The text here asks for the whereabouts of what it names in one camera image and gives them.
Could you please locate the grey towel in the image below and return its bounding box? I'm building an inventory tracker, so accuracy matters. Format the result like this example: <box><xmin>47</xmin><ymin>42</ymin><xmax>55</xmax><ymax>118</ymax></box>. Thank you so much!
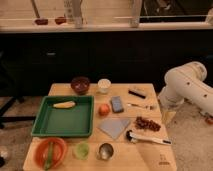
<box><xmin>98</xmin><ymin>118</ymin><xmax>130</xmax><ymax>140</ymax></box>

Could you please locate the bunch of red grapes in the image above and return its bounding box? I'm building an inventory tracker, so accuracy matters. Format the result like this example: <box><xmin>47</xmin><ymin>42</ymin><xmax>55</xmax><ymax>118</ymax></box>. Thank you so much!
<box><xmin>135</xmin><ymin>116</ymin><xmax>161</xmax><ymax>132</ymax></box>

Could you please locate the red bowl on shelf left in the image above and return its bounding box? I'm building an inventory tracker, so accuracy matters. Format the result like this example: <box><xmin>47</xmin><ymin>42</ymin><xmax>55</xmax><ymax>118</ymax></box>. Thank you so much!
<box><xmin>35</xmin><ymin>18</ymin><xmax>48</xmax><ymax>25</ymax></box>

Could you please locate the white handled brush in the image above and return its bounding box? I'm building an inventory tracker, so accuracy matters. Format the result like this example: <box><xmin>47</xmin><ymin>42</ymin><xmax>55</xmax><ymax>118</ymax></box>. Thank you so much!
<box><xmin>126</xmin><ymin>130</ymin><xmax>172</xmax><ymax>145</ymax></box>

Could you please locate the red bowl on shelf right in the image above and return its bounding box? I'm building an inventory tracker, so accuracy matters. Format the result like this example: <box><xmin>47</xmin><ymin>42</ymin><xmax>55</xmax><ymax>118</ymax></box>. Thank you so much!
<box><xmin>55</xmin><ymin>17</ymin><xmax>66</xmax><ymax>25</ymax></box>

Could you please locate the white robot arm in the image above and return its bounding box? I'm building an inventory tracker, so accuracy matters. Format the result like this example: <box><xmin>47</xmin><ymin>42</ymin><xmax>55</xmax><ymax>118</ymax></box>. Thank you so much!
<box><xmin>158</xmin><ymin>61</ymin><xmax>213</xmax><ymax>117</ymax></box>

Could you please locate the red bowl on shelf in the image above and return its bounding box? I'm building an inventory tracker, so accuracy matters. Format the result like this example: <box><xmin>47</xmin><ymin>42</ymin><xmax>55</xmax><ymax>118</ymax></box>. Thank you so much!
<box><xmin>55</xmin><ymin>17</ymin><xmax>66</xmax><ymax>25</ymax></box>
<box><xmin>35</xmin><ymin>18</ymin><xmax>48</xmax><ymax>25</ymax></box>

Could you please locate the green plastic tray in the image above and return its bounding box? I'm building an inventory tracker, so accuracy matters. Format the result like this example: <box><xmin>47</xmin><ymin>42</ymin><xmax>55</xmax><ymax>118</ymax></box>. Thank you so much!
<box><xmin>31</xmin><ymin>96</ymin><xmax>94</xmax><ymax>137</ymax></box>

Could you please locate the green plastic cup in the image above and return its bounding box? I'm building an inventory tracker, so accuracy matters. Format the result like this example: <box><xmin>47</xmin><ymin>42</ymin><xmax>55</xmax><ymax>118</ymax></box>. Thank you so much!
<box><xmin>74</xmin><ymin>142</ymin><xmax>89</xmax><ymax>160</ymax></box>

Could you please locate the wooden table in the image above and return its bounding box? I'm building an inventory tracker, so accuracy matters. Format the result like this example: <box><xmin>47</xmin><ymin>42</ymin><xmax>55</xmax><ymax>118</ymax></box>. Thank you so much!
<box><xmin>22</xmin><ymin>82</ymin><xmax>178</xmax><ymax>171</ymax></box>

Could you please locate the white paper cup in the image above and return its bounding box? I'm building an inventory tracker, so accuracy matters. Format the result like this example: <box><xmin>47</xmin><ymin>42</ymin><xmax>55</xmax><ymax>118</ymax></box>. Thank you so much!
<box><xmin>98</xmin><ymin>79</ymin><xmax>111</xmax><ymax>94</ymax></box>

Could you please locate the yellow banana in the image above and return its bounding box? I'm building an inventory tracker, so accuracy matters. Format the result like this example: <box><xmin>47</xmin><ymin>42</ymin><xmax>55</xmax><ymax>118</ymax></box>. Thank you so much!
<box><xmin>53</xmin><ymin>101</ymin><xmax>76</xmax><ymax>109</ymax></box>

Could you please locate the orange plastic plate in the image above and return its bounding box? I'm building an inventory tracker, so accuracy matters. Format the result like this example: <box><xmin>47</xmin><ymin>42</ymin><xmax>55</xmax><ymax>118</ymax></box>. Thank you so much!
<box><xmin>33</xmin><ymin>137</ymin><xmax>67</xmax><ymax>170</ymax></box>

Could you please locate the metal cup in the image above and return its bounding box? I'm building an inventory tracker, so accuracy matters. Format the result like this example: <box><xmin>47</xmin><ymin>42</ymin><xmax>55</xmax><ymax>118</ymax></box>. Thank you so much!
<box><xmin>98</xmin><ymin>143</ymin><xmax>114</xmax><ymax>160</ymax></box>

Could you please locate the green pepper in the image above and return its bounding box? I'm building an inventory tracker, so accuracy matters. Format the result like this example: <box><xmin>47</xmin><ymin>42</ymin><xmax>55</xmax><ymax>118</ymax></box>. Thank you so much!
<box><xmin>44</xmin><ymin>142</ymin><xmax>54</xmax><ymax>171</ymax></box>

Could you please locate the red apple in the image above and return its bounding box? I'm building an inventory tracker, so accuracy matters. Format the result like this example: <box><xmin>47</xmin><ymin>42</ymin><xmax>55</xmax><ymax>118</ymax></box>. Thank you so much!
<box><xmin>98</xmin><ymin>104</ymin><xmax>110</xmax><ymax>116</ymax></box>

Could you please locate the dark red bowl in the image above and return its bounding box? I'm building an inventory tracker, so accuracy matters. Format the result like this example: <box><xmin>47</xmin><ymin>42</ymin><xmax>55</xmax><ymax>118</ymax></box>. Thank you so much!
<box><xmin>71</xmin><ymin>76</ymin><xmax>90</xmax><ymax>95</ymax></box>

